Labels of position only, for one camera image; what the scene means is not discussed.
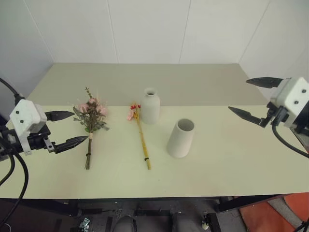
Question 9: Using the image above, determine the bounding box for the orange floor mat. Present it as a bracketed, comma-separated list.
[238, 192, 309, 232]

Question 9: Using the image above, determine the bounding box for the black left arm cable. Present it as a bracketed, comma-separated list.
[0, 77, 27, 101]
[0, 152, 29, 224]

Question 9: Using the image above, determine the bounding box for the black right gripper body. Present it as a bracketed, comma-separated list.
[261, 101, 290, 128]

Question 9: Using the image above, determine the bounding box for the white conical vase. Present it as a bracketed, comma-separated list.
[167, 118, 195, 159]

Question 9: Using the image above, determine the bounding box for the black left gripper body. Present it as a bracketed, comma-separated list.
[26, 125, 58, 154]

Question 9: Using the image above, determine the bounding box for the yellow stem red flower bunch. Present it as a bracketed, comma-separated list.
[126, 101, 152, 171]

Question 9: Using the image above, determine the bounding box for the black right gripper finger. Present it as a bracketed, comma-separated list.
[227, 105, 268, 129]
[246, 76, 292, 89]

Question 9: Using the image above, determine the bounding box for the white bottle-shaped vase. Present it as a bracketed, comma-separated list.
[140, 87, 161, 125]

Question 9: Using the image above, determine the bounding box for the pink dried flower bouquet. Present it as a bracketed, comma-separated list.
[72, 86, 111, 171]

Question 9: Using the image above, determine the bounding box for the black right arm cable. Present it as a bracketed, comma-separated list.
[271, 122, 309, 159]

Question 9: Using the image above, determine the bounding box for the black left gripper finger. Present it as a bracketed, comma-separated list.
[54, 135, 89, 155]
[44, 111, 75, 122]

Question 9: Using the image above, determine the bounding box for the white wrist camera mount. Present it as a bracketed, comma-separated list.
[9, 99, 48, 156]
[269, 77, 309, 129]

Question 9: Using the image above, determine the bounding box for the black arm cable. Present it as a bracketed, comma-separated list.
[0, 77, 27, 101]
[0, 152, 29, 224]
[271, 122, 309, 159]

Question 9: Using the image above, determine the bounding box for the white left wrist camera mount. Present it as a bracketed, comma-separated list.
[9, 99, 48, 156]

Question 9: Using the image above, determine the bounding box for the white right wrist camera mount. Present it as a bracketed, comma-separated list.
[269, 77, 309, 129]

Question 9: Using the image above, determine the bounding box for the dark rounded shape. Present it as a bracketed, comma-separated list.
[113, 216, 136, 232]

